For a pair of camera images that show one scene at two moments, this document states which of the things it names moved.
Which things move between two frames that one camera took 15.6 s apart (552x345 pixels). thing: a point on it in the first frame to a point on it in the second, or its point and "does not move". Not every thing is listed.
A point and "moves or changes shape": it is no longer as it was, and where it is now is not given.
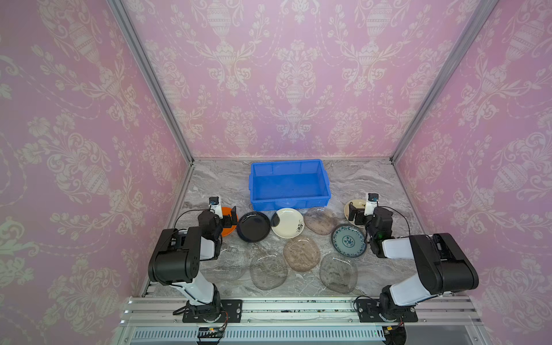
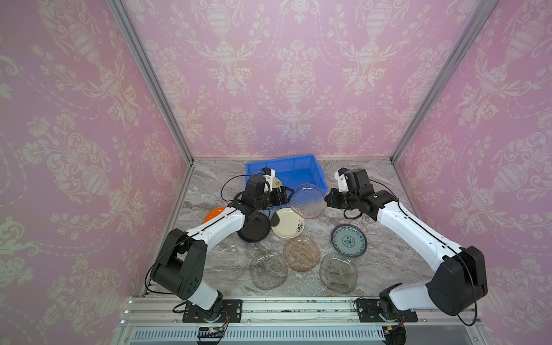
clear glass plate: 338,272 does not move
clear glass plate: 269,270 does not move
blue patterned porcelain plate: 348,240 does not move
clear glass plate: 231,265 does not move
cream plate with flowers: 292,223 does not move
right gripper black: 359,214 to 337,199
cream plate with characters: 357,203 moves or changes shape
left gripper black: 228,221 to 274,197
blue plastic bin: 289,184 does not move
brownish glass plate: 321,221 to 308,200
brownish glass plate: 302,254 does not move
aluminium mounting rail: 332,320 does not move
